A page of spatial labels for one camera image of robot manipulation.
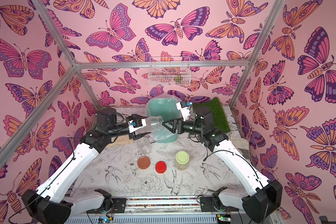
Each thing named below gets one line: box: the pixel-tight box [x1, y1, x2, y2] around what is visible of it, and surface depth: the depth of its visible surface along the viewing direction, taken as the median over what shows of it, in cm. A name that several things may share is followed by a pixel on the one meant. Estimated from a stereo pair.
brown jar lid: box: [137, 155, 151, 170], surface depth 91 cm
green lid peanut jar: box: [175, 150, 190, 171], surface depth 80 cm
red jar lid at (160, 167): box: [154, 161, 168, 174], surface depth 88 cm
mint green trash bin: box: [146, 97, 183, 143], surface depth 91 cm
